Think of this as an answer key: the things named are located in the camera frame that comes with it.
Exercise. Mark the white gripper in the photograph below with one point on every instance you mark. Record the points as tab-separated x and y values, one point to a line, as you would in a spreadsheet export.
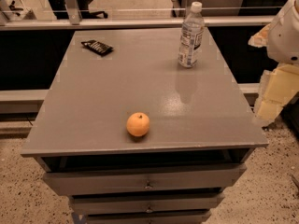
285	37

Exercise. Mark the clear plastic water bottle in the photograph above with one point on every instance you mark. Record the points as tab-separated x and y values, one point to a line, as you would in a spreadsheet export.
191	36

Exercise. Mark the top grey drawer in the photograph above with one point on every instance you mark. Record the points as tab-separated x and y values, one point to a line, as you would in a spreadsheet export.
149	179

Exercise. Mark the grey drawer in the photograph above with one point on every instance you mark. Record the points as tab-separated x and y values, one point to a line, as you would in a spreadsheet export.
146	203
169	217
149	179

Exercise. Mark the orange fruit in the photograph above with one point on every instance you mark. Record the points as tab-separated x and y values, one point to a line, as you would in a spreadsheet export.
138	124

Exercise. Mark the grey drawer cabinet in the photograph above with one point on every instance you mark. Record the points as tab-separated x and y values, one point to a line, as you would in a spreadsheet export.
197	116

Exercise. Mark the black snack wrapper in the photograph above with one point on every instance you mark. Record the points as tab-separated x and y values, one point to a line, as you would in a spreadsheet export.
97	47

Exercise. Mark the middle grey drawer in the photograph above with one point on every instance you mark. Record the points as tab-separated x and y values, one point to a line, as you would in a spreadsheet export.
146	203

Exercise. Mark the bottom grey drawer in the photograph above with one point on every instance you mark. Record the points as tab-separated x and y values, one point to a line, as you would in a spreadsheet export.
169	217

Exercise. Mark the metal railing frame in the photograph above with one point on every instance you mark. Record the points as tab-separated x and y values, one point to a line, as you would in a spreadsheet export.
39	14

